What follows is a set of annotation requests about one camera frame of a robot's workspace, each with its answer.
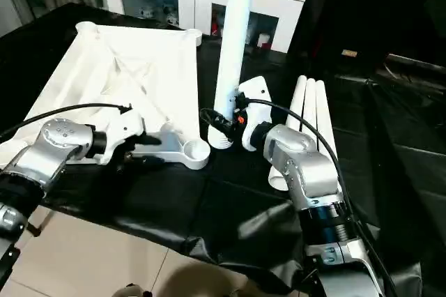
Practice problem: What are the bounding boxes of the white plastic table leg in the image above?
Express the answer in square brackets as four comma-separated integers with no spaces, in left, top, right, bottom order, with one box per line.
[268,75,308,193]
[314,80,338,166]
[207,0,259,151]
[305,79,317,136]

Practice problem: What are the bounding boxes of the white plastic table top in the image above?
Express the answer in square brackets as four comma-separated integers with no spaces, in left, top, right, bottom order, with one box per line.
[0,21,212,171]

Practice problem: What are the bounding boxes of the black plastic mat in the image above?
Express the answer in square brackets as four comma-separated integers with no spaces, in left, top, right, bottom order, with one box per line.
[0,2,446,297]

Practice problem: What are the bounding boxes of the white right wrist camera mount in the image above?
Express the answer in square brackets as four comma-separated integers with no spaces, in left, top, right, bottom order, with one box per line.
[238,75,273,152]

